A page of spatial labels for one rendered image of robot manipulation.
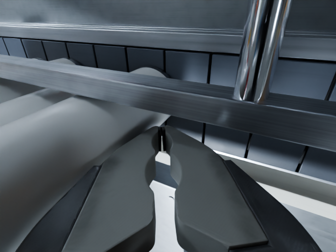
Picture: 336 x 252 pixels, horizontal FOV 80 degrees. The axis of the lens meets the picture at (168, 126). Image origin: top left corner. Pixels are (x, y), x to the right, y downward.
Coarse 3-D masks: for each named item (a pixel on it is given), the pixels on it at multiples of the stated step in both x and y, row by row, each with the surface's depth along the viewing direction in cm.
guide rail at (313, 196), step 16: (160, 160) 17; (240, 160) 16; (256, 176) 14; (272, 176) 14; (288, 176) 14; (272, 192) 14; (288, 192) 13; (304, 192) 13; (320, 192) 13; (304, 208) 13; (320, 208) 12
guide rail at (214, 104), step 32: (0, 64) 13; (32, 64) 12; (64, 64) 12; (96, 96) 10; (128, 96) 9; (160, 96) 8; (192, 96) 8; (224, 96) 7; (288, 96) 7; (256, 128) 7; (288, 128) 7; (320, 128) 6
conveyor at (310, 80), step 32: (96, 64) 20; (128, 64) 18; (160, 64) 17; (192, 64) 16; (224, 64) 15; (288, 64) 13; (320, 64) 12; (320, 96) 13; (192, 128) 18; (224, 128) 17; (256, 160) 17; (288, 160) 16; (320, 160) 15
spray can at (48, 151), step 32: (0, 128) 9; (32, 128) 9; (64, 128) 9; (96, 128) 10; (128, 128) 12; (0, 160) 7; (32, 160) 8; (64, 160) 9; (96, 160) 10; (0, 192) 7; (32, 192) 8; (64, 192) 9; (0, 224) 7; (32, 224) 8
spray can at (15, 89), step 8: (80, 64) 21; (0, 80) 16; (8, 80) 16; (0, 88) 15; (8, 88) 16; (16, 88) 16; (24, 88) 16; (32, 88) 17; (40, 88) 17; (0, 96) 15; (8, 96) 15; (16, 96) 16
